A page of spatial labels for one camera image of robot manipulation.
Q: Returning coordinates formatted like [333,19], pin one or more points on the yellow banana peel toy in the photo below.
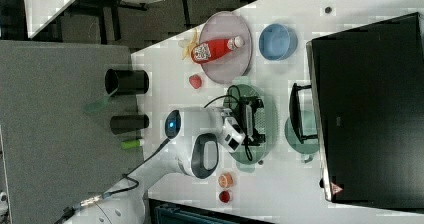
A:
[189,45]

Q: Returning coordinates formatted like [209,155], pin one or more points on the blue bowl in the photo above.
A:
[277,42]

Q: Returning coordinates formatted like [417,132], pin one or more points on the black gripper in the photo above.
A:
[250,114]

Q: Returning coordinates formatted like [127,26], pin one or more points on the green marker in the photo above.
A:
[129,144]

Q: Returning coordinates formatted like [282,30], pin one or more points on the black cylinder post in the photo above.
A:
[128,123]

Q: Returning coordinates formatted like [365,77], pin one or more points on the red ketchup bottle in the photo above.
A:
[214,49]

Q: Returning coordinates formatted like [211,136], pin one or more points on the white side table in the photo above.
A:
[39,13]

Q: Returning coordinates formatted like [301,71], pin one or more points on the black cylinder cup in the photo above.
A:
[126,82]

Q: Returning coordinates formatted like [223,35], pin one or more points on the grey round plate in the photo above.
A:
[224,25]

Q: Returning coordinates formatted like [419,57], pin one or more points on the green flat utensil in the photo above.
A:
[100,104]

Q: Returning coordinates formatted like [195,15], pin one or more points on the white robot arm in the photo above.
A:
[194,136]

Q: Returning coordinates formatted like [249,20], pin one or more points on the black toaster oven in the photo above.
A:
[368,95]

